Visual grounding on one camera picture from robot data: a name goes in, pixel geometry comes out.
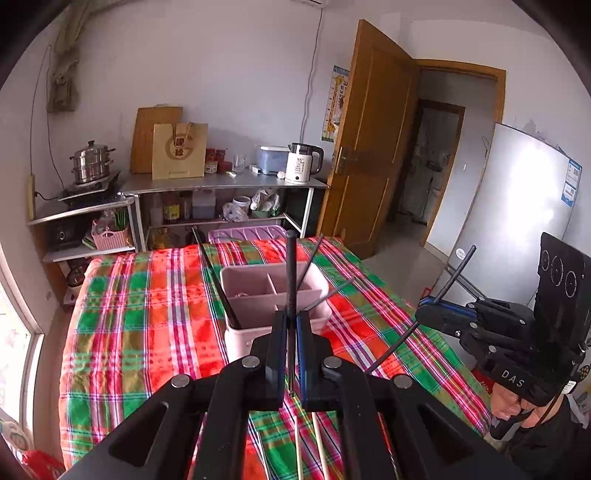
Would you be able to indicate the dark bottle with yellow label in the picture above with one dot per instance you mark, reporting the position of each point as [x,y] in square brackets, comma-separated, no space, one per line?
[171,210]

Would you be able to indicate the pink woven basket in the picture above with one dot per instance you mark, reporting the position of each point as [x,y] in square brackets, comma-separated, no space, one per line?
[111,239]

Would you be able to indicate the person's right forearm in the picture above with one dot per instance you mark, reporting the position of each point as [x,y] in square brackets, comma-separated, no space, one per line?
[554,445]

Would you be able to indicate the red jar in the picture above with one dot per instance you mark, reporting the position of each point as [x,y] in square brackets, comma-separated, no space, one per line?
[224,161]
[211,162]

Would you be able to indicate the wrapped air conditioner pipe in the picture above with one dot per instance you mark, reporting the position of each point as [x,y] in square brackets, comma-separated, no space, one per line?
[64,69]

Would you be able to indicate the drinking glass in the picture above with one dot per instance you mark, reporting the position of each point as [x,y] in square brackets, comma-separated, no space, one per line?
[238,165]

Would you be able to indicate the white electric kettle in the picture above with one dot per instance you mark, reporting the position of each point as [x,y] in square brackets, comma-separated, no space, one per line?
[298,166]

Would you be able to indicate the plaid tablecloth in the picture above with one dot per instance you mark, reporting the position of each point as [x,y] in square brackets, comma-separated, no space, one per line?
[138,323]

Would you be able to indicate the green bowl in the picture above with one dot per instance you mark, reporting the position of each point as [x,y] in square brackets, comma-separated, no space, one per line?
[265,213]

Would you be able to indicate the white cup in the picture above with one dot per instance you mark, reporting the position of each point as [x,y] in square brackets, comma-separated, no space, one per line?
[242,203]

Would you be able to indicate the steel steamer pot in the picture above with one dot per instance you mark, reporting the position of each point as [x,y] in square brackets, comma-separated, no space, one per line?
[91,164]

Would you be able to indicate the wooden door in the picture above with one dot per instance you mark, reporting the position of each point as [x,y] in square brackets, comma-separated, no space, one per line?
[369,138]

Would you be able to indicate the white window frame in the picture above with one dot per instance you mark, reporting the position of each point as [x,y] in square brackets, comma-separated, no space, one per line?
[21,341]

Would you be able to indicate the clear plastic container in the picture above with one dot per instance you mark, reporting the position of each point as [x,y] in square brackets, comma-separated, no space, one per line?
[272,161]

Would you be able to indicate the beige chopstick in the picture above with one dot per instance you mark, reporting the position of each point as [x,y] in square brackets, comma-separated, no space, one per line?
[319,447]
[298,452]

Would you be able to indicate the metal shelf table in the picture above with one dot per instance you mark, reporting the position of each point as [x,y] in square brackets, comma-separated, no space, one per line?
[207,183]

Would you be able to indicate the red plastic bag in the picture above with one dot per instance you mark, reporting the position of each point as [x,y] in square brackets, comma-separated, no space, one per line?
[39,466]

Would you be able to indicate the white plastic jug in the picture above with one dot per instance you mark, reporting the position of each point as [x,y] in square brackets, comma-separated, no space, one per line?
[203,207]

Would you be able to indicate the wooden cutting board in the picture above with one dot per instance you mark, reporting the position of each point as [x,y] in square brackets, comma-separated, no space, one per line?
[143,138]

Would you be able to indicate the pink utensil basket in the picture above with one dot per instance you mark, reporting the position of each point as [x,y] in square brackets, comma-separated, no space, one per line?
[238,344]

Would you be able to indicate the purple plastic bin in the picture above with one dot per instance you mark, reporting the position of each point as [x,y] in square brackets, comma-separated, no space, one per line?
[244,233]

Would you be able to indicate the black kitchen appliance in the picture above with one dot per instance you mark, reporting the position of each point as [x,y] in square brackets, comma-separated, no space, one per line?
[64,236]

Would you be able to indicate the small steel pot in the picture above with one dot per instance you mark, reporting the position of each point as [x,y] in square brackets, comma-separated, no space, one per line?
[76,277]

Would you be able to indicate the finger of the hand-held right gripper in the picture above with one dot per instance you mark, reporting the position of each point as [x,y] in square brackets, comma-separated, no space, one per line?
[438,319]
[448,308]

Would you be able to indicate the tan paper bag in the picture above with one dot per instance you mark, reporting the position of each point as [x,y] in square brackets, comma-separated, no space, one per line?
[180,152]

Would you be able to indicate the silver refrigerator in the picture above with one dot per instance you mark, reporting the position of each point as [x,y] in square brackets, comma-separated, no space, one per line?
[508,198]

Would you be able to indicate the wall poster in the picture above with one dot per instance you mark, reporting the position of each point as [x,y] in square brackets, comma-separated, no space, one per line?
[334,106]

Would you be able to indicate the white air conditioner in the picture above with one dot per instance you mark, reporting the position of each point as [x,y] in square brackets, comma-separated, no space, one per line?
[309,2]

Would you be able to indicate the beige power strip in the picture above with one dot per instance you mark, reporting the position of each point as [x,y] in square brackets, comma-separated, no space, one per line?
[31,198]

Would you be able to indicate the white plastic bag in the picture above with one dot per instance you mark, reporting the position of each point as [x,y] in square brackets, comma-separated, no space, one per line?
[229,214]

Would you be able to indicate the yellow cooking oil bottle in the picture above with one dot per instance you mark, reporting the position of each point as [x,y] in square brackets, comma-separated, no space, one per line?
[164,239]

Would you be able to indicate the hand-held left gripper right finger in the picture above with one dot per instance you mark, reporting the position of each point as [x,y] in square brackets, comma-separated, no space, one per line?
[302,341]

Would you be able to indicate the person's right hand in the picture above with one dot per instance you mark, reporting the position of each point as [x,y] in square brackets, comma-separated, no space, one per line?
[505,406]

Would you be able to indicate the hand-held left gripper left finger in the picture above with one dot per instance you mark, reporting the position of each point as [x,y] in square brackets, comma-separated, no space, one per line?
[279,332]

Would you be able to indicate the wooden door frame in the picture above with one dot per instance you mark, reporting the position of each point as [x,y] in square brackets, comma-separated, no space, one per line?
[461,67]

